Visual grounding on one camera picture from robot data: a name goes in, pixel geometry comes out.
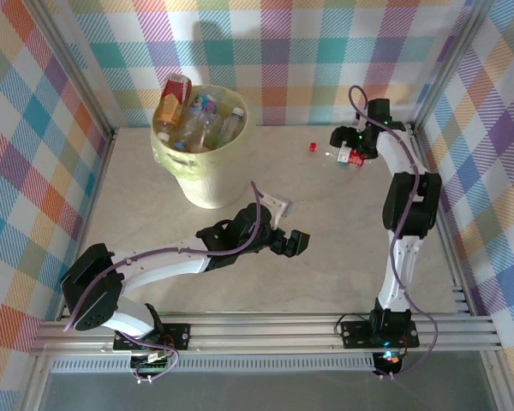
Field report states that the aluminium side rail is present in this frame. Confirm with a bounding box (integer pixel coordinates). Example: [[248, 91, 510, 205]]
[[409, 126, 475, 318], [55, 128, 119, 322]]

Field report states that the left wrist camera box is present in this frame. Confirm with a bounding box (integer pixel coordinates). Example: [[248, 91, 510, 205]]
[[260, 193, 293, 228]]

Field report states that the cream plastic bin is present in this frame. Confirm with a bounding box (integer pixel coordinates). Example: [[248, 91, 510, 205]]
[[149, 83, 254, 210]]

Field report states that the black controller board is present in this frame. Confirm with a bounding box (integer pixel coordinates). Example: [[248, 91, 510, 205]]
[[129, 350, 175, 384], [371, 349, 404, 380]]

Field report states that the plain clear water bottle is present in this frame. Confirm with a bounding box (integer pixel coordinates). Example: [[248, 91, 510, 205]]
[[216, 106, 246, 145]]

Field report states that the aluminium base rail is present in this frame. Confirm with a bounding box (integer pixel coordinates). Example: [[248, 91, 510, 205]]
[[29, 314, 505, 356]]

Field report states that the red and tan label bottle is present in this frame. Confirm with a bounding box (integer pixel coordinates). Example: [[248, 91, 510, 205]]
[[153, 73, 194, 144]]

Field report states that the grey slotted cable duct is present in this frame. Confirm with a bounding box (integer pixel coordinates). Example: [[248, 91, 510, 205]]
[[50, 358, 380, 373]]

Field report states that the aluminium frame post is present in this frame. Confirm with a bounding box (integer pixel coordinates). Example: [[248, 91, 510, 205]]
[[409, 0, 498, 136], [33, 0, 117, 138]]

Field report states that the clear bottle red white label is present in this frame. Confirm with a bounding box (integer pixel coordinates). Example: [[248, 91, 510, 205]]
[[308, 142, 368, 168]]

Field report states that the crushed clear bottle white cap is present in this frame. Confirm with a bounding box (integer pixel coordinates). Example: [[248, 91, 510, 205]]
[[174, 114, 213, 153]]

